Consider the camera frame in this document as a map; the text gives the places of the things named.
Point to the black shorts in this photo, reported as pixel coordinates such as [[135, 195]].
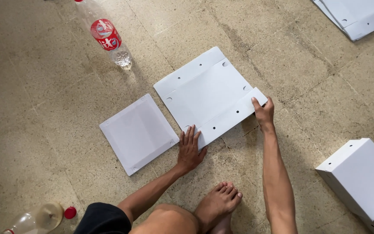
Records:
[[104, 219]]

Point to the assembled white cardboard box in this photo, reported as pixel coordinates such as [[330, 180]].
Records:
[[362, 182]]

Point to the clear bottle with red label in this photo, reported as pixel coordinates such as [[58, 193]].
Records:
[[105, 32]]

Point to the empty clear plastic bottle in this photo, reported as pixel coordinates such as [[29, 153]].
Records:
[[36, 219]]

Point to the red bottle cap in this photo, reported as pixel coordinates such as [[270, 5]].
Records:
[[70, 212]]

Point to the person's right hand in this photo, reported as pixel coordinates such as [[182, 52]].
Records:
[[264, 113]]

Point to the white square cardboard lid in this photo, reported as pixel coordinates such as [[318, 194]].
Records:
[[139, 134]]

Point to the person's left hand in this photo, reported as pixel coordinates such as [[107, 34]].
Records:
[[188, 152]]

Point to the stack of flat white cardboards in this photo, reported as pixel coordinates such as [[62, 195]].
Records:
[[357, 16]]

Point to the person's knee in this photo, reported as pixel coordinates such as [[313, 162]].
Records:
[[167, 221]]

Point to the person's foot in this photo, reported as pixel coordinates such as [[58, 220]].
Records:
[[218, 204]]

